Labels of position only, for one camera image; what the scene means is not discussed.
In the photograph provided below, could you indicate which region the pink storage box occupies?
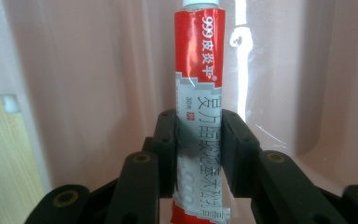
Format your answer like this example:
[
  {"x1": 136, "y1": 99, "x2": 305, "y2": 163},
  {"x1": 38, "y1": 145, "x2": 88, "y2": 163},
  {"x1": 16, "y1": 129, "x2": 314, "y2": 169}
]
[{"x1": 0, "y1": 0, "x2": 358, "y2": 224}]

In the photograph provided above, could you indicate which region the red and grey ointment tube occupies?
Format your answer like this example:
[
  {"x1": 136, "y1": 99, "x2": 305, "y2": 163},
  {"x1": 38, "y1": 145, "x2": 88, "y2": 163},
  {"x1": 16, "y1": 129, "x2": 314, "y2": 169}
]
[{"x1": 171, "y1": 0, "x2": 232, "y2": 224}]

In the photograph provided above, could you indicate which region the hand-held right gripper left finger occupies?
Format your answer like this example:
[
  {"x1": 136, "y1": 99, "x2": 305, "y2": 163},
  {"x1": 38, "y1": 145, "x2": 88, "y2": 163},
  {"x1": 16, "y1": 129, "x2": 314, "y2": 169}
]
[{"x1": 143, "y1": 108, "x2": 180, "y2": 200}]

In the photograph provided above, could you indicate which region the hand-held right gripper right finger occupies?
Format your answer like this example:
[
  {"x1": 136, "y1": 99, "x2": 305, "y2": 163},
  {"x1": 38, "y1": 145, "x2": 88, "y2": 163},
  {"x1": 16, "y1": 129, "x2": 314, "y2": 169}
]
[{"x1": 222, "y1": 108, "x2": 262, "y2": 200}]

